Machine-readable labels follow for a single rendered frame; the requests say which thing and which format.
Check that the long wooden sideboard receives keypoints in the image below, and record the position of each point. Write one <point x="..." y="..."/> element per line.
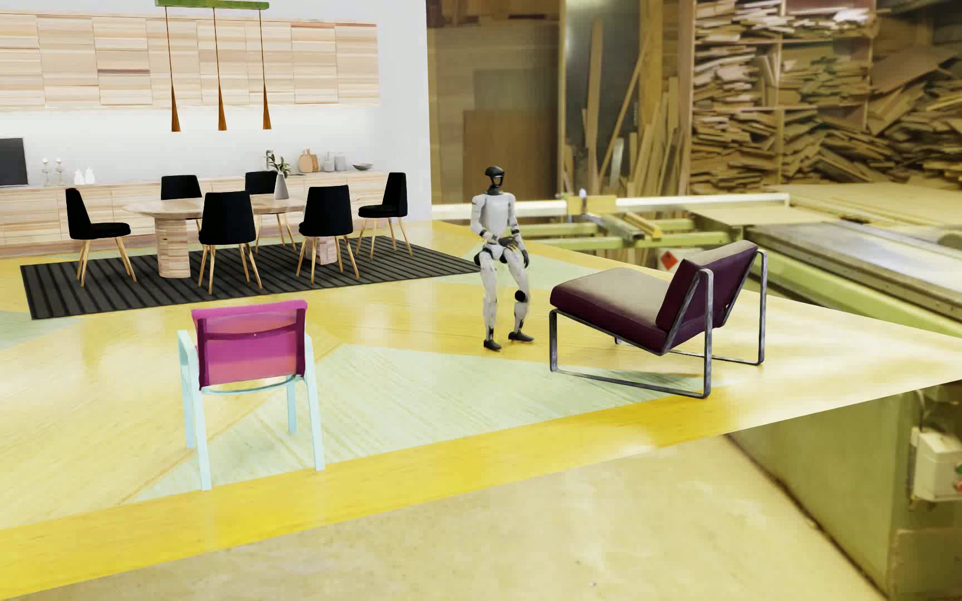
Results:
<point x="5" y="219"/>

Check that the dark purple lounge chair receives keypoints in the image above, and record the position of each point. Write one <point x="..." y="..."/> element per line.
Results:
<point x="625" y="305"/>

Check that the pink armchair pale blue frame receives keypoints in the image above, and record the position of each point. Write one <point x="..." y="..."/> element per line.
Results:
<point x="249" y="344"/>

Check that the white humanoid robot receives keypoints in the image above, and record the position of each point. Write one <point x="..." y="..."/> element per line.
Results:
<point x="493" y="219"/>

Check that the black dining chair wooden legs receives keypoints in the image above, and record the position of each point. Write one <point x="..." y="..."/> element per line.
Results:
<point x="260" y="182"/>
<point x="391" y="200"/>
<point x="180" y="187"/>
<point x="87" y="227"/>
<point x="326" y="214"/>
<point x="227" y="221"/>

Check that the white electrical switch box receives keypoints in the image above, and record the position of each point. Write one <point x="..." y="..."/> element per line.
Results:
<point x="939" y="464"/>

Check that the wooden wall cabinets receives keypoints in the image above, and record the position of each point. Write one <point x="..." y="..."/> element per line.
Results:
<point x="155" y="63"/>

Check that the orange cone pendant lamp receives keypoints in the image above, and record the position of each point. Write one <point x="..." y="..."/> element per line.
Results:
<point x="174" y="108"/>
<point x="221" y="108"/>
<point x="265" y="108"/>

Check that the round wooden dining table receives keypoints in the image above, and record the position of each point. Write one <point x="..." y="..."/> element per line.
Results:
<point x="172" y="219"/>

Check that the white vase with plant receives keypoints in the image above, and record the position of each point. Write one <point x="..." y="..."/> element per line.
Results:
<point x="280" y="179"/>

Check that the black striped rug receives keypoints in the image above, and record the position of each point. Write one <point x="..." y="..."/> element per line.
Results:
<point x="139" y="284"/>

